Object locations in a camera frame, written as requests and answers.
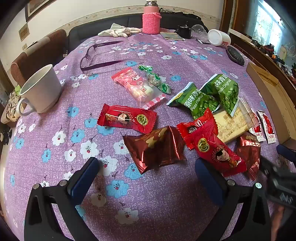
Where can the pink snack packet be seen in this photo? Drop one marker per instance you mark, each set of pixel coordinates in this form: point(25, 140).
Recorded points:
point(136, 85)

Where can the small notebook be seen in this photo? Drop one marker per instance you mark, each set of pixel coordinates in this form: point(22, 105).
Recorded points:
point(172, 36)

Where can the dark clothes pile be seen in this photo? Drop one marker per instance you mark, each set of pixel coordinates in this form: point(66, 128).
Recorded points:
point(180, 15)

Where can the white gloves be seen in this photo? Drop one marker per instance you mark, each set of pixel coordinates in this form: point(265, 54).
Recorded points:
point(115, 31)

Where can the small black container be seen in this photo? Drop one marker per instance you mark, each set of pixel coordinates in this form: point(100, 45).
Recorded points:
point(185, 32)

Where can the brown chair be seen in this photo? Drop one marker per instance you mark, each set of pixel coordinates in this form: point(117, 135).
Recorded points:
point(46, 48)

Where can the white plastic jar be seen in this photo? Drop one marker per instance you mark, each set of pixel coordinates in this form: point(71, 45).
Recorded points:
point(218, 37)

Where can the black sofa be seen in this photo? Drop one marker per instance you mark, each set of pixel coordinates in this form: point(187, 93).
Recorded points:
point(92, 30)

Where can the purple eyeglasses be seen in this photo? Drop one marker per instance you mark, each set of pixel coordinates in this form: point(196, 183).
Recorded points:
point(86, 60)

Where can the nail clipper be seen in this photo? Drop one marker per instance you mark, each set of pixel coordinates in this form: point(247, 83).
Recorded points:
point(202, 41)

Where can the clear green-ended candy packet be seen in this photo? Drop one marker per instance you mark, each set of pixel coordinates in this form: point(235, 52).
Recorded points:
point(155, 78)

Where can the wooden cabinet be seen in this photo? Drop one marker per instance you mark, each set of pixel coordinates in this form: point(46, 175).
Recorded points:
point(254, 53)

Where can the etched glass panel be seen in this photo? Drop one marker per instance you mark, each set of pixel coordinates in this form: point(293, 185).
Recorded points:
point(270, 20)

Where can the red candy packet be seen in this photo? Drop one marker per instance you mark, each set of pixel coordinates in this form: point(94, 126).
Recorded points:
point(124, 118)
point(208, 141)

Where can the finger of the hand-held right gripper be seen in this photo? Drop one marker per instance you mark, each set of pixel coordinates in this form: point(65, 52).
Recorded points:
point(286, 151)
point(268, 165)

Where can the framed wall painting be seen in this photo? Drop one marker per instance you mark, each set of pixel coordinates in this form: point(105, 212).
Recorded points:
point(34, 5)

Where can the white cup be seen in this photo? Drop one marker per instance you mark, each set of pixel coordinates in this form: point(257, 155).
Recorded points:
point(41, 92)

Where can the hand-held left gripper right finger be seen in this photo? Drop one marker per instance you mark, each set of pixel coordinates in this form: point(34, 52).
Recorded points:
point(208, 178)

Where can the floral cushion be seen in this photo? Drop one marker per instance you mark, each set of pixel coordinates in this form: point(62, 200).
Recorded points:
point(11, 106)

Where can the beige cracker packet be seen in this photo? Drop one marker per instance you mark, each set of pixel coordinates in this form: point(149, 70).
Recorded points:
point(233, 125)

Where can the person's right hand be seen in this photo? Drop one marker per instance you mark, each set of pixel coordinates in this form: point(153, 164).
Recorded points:
point(278, 222)

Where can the dark red foil packet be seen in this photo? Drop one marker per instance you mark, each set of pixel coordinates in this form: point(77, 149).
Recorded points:
point(248, 150)
point(150, 148)

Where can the cardboard box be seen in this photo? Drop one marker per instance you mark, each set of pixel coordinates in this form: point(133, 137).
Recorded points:
point(266, 92)

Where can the wall socket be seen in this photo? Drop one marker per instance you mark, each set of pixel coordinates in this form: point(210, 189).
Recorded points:
point(24, 46)

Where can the pink knit-sleeved thermos bottle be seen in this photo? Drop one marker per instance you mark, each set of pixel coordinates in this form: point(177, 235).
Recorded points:
point(151, 20)

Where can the pile of cabinet clutter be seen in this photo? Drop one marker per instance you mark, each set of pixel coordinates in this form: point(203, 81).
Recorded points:
point(272, 51)

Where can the purple floral tablecloth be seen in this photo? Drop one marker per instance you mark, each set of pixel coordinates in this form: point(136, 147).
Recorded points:
point(92, 104)

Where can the black glasses case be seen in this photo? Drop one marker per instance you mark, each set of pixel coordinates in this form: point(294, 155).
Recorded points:
point(234, 55)

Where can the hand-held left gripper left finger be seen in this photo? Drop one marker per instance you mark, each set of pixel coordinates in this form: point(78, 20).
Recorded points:
point(85, 178)

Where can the wall plaque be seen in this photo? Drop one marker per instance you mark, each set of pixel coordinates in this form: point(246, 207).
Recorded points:
point(24, 32)

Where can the green pea snack packet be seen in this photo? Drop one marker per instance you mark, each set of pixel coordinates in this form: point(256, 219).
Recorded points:
point(194, 102)
point(225, 92)

